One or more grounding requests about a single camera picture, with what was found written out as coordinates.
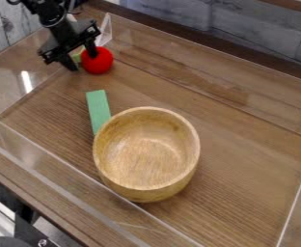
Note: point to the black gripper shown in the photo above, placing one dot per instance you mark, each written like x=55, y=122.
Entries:
x=67, y=35

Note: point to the red felt fruit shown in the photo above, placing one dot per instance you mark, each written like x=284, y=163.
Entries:
x=95, y=65

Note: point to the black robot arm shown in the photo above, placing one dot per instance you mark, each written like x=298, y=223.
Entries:
x=49, y=9

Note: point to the green flat block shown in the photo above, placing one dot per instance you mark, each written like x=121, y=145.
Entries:
x=98, y=109

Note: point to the wooden bowl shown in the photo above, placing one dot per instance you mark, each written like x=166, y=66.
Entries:
x=146, y=151

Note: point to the clear acrylic tray enclosure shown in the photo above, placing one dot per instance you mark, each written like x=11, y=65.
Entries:
x=241, y=201

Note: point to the black bracket with screw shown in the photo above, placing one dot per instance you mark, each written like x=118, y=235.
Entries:
x=26, y=233

